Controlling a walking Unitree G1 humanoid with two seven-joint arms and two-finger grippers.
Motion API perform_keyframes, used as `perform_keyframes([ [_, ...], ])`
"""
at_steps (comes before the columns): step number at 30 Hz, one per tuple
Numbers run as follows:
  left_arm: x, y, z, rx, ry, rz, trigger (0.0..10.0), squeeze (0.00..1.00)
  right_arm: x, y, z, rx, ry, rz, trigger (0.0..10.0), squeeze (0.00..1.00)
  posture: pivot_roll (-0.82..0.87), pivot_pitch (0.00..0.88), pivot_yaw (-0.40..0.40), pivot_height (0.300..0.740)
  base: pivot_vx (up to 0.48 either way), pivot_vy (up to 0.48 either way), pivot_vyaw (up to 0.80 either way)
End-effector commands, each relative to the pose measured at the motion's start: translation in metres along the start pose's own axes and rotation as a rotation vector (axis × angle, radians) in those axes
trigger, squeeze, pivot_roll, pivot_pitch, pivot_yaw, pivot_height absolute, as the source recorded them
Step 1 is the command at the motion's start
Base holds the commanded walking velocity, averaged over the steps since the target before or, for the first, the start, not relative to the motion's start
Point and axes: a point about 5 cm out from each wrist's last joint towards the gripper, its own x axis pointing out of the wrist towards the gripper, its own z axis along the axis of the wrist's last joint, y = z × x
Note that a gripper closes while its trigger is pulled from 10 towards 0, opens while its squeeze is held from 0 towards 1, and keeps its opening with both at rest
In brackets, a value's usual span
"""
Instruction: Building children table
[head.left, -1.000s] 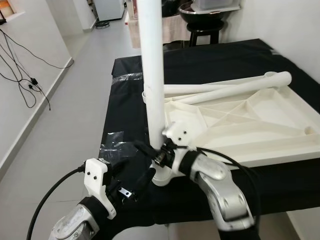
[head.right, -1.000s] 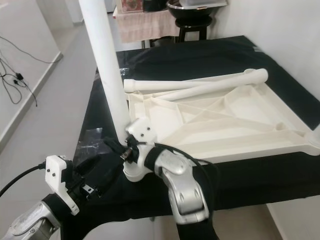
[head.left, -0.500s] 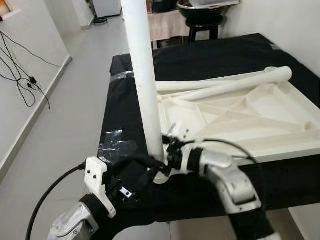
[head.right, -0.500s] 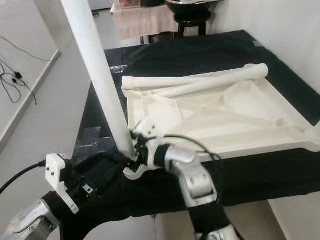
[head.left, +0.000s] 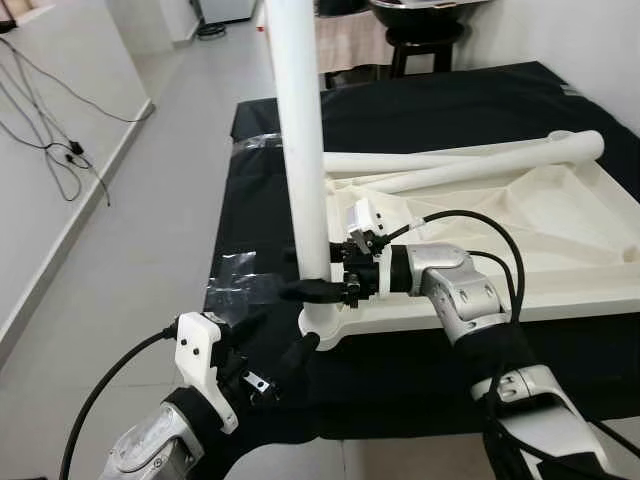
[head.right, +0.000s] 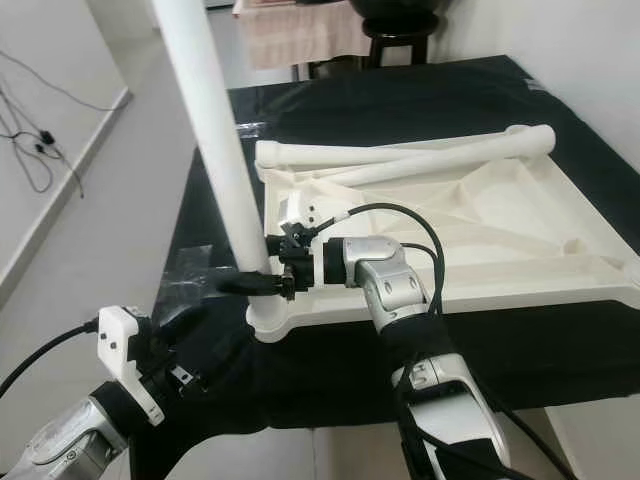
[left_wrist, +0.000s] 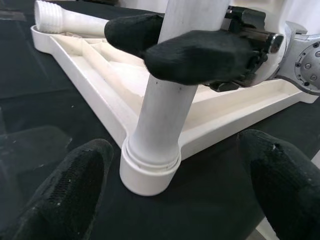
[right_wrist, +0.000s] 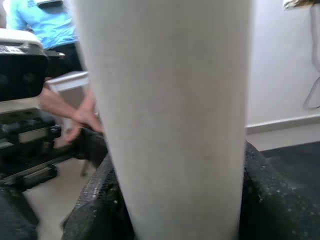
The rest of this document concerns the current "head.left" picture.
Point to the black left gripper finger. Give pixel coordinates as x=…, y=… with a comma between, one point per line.
x=248, y=327
x=300, y=355

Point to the large clear tape patch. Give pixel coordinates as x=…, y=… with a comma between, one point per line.
x=245, y=278

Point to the black tablecloth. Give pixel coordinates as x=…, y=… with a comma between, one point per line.
x=400, y=390

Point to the clear tape strip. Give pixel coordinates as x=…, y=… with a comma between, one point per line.
x=255, y=139

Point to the white plastic table top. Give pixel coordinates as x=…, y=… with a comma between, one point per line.
x=560, y=250

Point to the pink cloth covered table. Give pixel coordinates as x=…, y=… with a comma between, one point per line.
x=350, y=40

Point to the black wooden stool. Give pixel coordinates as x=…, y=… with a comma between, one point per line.
x=425, y=50

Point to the black round floor base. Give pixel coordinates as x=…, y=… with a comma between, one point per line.
x=212, y=31

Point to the white cabinet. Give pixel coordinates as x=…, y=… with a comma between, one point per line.
x=225, y=10

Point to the small grey tape piece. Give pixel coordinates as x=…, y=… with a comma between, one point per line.
x=572, y=91

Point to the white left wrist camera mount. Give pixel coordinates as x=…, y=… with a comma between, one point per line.
x=195, y=350

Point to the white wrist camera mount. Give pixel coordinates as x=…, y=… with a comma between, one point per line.
x=195, y=350
x=362, y=218

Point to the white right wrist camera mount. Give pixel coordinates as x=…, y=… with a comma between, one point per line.
x=362, y=218

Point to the black wall plug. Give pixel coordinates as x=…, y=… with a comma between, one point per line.
x=75, y=152

